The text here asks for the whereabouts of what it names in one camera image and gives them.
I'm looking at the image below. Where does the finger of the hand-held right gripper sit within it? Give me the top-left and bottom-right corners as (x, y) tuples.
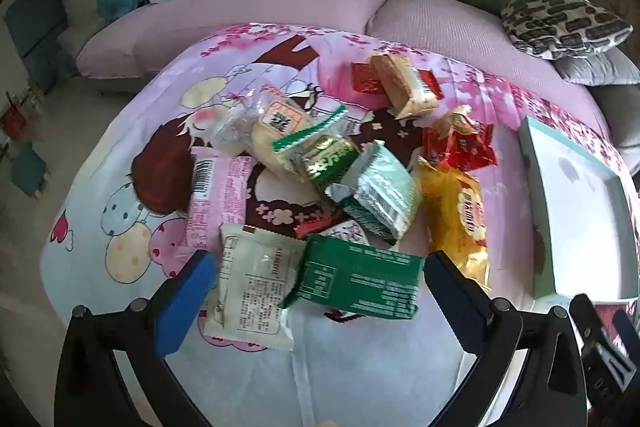
(570, 293), (640, 408)

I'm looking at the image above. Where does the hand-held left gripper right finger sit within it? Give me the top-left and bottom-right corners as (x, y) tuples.
(422, 249), (588, 427)

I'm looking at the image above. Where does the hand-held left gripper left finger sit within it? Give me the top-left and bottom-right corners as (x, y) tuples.
(54, 249), (221, 427)

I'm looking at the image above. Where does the yellow bread packet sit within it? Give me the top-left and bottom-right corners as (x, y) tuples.
(417, 159), (493, 290)

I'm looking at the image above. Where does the dark green snack packet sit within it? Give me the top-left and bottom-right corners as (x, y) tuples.
(278, 233), (426, 321)

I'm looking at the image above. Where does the white box with teal rim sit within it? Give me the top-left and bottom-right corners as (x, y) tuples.
(517, 116), (640, 305)

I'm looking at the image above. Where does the pink snack packet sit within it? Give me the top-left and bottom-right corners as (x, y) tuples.
(180, 156), (249, 260)

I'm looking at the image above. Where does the light green wafer packet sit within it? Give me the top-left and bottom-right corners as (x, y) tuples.
(325, 140), (423, 246)

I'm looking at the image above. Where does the red and white snack packet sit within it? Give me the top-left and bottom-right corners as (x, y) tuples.
(294, 213), (371, 242)

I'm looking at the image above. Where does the pale jelly cup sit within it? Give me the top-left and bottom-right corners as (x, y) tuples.
(212, 97), (266, 158)

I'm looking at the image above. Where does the green gold cracker packet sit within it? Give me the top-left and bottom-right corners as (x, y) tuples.
(299, 134), (362, 198)

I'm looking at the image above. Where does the clear green-striped cracker packet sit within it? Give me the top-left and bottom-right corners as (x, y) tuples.
(250, 98), (349, 180)

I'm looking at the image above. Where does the beige bread packet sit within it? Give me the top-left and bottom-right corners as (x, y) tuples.
(367, 52), (441, 121)

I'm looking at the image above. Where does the printed pink cartoon blanket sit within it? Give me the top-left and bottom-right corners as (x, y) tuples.
(40, 22), (640, 427)

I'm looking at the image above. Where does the cream snack packet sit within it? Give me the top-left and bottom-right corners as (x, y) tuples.
(437, 104), (475, 135)

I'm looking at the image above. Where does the teal stool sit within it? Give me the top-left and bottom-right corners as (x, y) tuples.
(9, 152), (52, 202)

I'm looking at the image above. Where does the small red packet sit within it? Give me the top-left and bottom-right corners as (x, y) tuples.
(350, 62), (387, 96)
(417, 68), (444, 100)

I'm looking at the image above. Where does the red pot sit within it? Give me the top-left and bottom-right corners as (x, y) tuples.
(0, 102), (35, 142)

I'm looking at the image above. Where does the black and white patterned pillow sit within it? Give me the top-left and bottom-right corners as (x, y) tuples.
(501, 0), (633, 60)

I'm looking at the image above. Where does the pink ribbed sofa cover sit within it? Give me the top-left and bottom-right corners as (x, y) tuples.
(75, 0), (613, 132)

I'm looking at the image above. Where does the teal cloth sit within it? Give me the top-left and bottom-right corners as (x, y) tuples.
(96, 0), (151, 24)

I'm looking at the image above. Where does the dark teal cabinet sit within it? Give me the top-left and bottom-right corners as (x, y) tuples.
(4, 0), (69, 95)

